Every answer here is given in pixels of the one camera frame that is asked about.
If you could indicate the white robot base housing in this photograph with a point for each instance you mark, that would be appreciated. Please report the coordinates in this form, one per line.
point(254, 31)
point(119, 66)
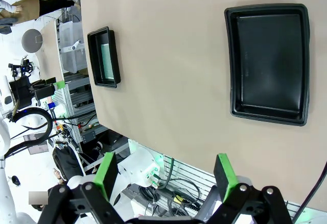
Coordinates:
point(139, 162)

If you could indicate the person in black top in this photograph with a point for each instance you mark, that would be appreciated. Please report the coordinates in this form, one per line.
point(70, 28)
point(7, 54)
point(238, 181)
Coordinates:
point(66, 162)

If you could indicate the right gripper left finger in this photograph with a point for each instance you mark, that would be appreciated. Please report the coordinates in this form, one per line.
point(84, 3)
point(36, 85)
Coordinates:
point(104, 173)

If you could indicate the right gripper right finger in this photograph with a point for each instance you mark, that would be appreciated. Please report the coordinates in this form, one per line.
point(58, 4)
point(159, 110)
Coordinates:
point(226, 175)

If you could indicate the person in beige shirt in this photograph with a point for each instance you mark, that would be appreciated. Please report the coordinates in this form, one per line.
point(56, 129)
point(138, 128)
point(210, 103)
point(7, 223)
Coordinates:
point(25, 9)

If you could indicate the translucent plastic storage bin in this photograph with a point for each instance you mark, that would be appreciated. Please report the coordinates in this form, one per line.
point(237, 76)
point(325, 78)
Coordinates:
point(71, 58)

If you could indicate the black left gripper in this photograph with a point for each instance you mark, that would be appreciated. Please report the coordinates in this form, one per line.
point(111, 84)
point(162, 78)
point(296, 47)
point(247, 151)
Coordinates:
point(21, 92)

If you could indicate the aluminium profile frame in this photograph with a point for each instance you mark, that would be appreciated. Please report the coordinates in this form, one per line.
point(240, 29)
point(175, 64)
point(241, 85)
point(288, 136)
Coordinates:
point(76, 99)

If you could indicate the grey slotted mounting plate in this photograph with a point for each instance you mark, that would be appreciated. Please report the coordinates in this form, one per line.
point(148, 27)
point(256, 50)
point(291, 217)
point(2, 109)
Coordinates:
point(189, 173)

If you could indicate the black plastic ESD tray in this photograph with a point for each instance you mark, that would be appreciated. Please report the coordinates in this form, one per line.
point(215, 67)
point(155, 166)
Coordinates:
point(268, 65)
point(93, 58)

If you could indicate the white Franka left robot arm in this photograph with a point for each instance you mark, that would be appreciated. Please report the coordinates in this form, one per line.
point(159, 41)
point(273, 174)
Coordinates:
point(3, 137)

